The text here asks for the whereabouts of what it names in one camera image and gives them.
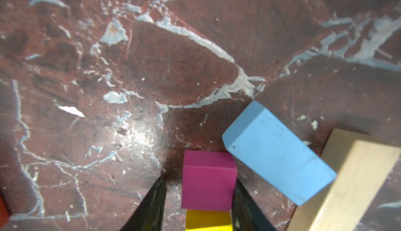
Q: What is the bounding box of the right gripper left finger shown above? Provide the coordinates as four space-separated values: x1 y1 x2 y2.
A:
121 177 167 231

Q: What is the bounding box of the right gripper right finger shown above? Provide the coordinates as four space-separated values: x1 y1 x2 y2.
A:
231 178 276 231

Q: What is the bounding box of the yellow block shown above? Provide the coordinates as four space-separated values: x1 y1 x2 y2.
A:
185 210 233 231

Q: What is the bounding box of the magenta small cube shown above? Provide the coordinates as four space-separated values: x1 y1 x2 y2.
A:
181 150 238 212

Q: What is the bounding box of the red block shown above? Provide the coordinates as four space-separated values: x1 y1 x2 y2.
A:
0 196 10 229

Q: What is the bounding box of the light blue block upper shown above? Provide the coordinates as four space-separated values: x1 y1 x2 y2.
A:
222 101 337 206

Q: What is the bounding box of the natural wood block upper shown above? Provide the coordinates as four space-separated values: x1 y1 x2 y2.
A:
287 129 401 231

